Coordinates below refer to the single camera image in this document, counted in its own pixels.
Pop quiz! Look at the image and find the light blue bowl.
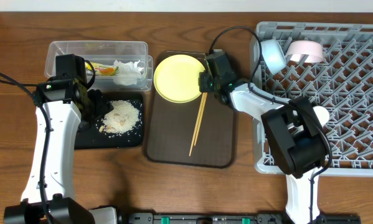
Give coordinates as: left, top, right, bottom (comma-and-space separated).
260, 39, 286, 74

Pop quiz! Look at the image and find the pale green cup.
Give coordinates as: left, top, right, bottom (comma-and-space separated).
313, 106, 330, 126

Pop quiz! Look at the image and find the wooden chopstick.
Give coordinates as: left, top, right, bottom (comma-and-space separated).
189, 93, 207, 156
194, 93, 208, 146

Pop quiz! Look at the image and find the black food waste tray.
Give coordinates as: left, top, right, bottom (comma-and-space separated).
75, 91, 144, 149

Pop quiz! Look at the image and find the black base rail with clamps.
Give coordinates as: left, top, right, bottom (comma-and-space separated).
120, 211, 361, 224

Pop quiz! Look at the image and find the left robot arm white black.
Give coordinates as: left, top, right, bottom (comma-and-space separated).
4, 78, 118, 223

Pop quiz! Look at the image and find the clear plastic waste bin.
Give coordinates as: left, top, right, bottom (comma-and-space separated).
45, 40, 153, 91

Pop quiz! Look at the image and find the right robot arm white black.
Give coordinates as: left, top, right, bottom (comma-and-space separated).
198, 71, 332, 223

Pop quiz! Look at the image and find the yellow plate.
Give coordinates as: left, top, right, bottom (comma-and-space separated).
154, 54, 205, 103

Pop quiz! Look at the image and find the grey dishwasher rack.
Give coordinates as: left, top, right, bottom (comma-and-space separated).
254, 22, 373, 177

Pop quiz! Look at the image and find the green orange snack wrapper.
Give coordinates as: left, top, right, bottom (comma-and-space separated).
85, 62, 118, 76

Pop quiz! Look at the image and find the white bowl with rice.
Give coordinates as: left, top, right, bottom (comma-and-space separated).
286, 40, 324, 63

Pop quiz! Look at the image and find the crumpled white tissue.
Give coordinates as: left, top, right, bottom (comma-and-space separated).
113, 60, 144, 86

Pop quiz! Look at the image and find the dark brown serving tray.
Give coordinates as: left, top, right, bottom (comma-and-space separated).
141, 50, 241, 169

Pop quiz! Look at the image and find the spilled rice pile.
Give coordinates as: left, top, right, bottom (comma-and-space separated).
98, 100, 141, 136

